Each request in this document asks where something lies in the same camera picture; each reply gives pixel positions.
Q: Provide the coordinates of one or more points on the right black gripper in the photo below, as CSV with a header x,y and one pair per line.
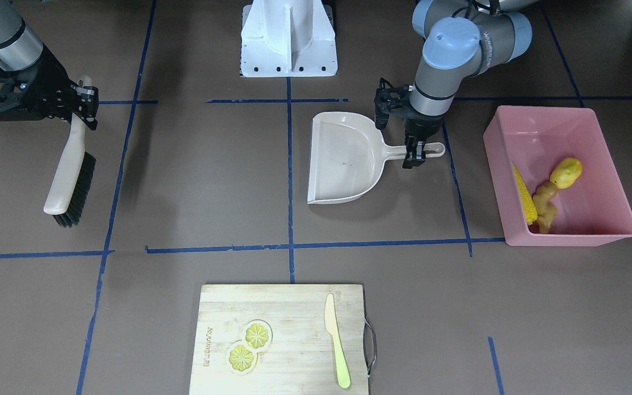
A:
x,y
51,71

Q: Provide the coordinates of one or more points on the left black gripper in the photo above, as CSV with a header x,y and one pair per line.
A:
x,y
421,125

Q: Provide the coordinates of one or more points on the beige hand brush black bristles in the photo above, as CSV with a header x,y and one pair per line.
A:
x,y
72,180

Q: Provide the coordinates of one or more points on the yellow corn cob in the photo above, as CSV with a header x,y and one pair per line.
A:
x,y
528,206

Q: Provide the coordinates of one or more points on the tan ginger root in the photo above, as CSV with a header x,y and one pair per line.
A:
x,y
546,211

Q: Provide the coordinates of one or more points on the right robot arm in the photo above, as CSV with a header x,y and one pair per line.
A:
x,y
20,46

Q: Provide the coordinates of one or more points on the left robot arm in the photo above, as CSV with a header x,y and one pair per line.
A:
x,y
461,39

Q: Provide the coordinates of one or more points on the pink plastic bin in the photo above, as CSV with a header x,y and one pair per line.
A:
x,y
534,140

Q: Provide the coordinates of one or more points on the yellow plastic knife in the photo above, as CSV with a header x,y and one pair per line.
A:
x,y
331,326

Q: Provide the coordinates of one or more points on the bamboo cutting board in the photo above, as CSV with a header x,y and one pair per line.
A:
x,y
300,359

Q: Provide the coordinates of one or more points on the lemon slice upper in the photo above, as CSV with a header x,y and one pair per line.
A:
x,y
257,335

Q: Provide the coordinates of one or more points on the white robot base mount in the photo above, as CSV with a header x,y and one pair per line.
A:
x,y
288,39

